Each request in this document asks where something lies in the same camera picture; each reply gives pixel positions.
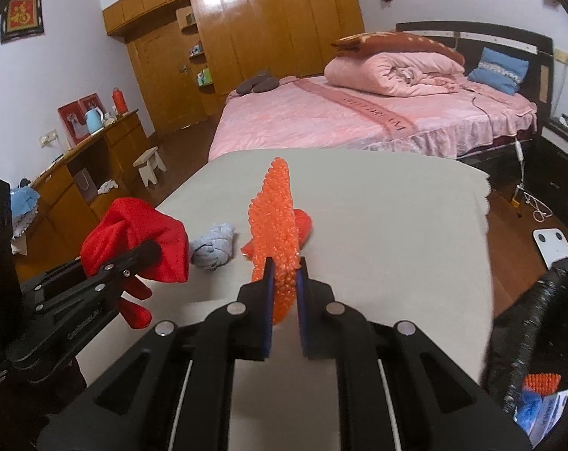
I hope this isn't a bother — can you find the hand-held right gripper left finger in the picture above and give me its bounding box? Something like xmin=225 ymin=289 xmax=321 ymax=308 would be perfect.
xmin=37 ymin=257 xmax=278 ymax=451

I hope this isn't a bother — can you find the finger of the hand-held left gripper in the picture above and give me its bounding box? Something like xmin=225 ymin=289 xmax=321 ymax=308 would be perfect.
xmin=79 ymin=239 xmax=164 ymax=300

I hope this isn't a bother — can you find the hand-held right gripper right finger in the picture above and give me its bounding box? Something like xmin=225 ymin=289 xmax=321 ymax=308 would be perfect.
xmin=296 ymin=258 xmax=532 ymax=451

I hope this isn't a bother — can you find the red cloth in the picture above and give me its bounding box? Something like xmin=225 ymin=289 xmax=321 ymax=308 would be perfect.
xmin=80 ymin=197 xmax=191 ymax=330

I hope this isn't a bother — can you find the grey knit cloth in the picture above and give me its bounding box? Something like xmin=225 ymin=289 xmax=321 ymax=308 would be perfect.
xmin=189 ymin=222 xmax=236 ymax=271

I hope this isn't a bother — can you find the orange bumpy cloth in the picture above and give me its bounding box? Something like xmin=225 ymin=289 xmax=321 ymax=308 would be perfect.
xmin=524 ymin=373 xmax=562 ymax=393
xmin=241 ymin=157 xmax=314 ymax=326

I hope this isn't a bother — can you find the black trash bag bin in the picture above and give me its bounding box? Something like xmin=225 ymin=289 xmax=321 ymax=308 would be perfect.
xmin=481 ymin=258 xmax=568 ymax=448

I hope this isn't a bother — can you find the blue plastic shoe cover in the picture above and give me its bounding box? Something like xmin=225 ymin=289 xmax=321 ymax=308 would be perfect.
xmin=516 ymin=387 xmax=556 ymax=436

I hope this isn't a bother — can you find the white cardboard box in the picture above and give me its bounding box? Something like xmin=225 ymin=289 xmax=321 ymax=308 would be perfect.
xmin=531 ymin=390 xmax=568 ymax=440

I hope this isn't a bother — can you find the grey paper bag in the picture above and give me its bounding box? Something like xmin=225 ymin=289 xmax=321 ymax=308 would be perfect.
xmin=74 ymin=169 xmax=99 ymax=206

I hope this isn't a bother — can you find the wooden sideboard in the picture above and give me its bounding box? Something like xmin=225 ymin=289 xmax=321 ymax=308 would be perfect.
xmin=11 ymin=109 xmax=149 ymax=283

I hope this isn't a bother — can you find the small white stool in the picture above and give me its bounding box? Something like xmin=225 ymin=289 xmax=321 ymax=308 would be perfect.
xmin=134 ymin=147 xmax=168 ymax=188

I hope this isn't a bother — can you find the blue frilly cloth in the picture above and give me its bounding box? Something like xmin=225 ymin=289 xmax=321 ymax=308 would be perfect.
xmin=10 ymin=187 xmax=41 ymax=241

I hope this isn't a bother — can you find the light blue kettle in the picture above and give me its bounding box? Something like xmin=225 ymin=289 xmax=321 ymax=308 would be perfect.
xmin=84 ymin=107 xmax=106 ymax=135

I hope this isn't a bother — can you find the large red picture box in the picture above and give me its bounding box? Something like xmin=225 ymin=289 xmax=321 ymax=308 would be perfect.
xmin=58 ymin=101 xmax=92 ymax=147

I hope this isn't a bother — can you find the bed with pink bedspread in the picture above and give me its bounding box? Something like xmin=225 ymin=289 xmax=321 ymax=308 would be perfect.
xmin=209 ymin=73 xmax=539 ymax=163

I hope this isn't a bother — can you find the folded pink quilt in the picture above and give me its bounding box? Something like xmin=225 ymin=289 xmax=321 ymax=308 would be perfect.
xmin=324 ymin=51 xmax=466 ymax=98

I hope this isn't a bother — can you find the white bathroom scale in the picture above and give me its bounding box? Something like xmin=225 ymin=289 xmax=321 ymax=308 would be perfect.
xmin=533 ymin=228 xmax=568 ymax=266

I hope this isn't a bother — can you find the wooden wardrobe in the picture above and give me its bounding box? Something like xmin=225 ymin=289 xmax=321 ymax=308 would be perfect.
xmin=102 ymin=0 xmax=366 ymax=135

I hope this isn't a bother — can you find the brown pillow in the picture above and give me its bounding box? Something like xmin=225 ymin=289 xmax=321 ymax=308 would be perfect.
xmin=331 ymin=30 xmax=466 ymax=65

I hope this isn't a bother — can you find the black nightstand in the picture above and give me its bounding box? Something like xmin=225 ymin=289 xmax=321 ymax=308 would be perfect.
xmin=533 ymin=117 xmax=568 ymax=236

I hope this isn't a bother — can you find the blue pillow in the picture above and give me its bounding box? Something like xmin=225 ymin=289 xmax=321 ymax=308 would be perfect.
xmin=467 ymin=47 xmax=530 ymax=95

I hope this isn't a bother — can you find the black headboard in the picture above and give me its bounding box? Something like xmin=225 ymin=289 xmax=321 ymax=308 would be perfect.
xmin=396 ymin=21 xmax=556 ymax=124

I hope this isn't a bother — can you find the white charger cable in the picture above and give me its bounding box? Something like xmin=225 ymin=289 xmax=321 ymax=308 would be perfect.
xmin=513 ymin=183 xmax=554 ymax=222

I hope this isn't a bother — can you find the framed red wall picture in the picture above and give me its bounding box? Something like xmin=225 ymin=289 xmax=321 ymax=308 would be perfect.
xmin=0 ymin=0 xmax=45 ymax=44

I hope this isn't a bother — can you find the white corded controller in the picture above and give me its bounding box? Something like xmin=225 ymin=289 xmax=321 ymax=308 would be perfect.
xmin=472 ymin=94 xmax=528 ymax=185

